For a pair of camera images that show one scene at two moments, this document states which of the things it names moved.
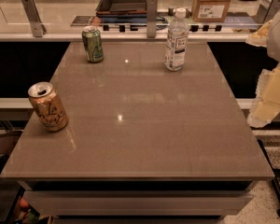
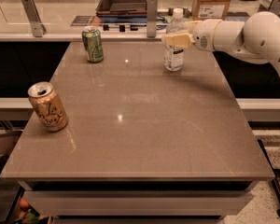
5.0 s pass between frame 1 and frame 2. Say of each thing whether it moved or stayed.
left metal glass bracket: stayed
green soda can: stayed
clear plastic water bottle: stayed
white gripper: moved
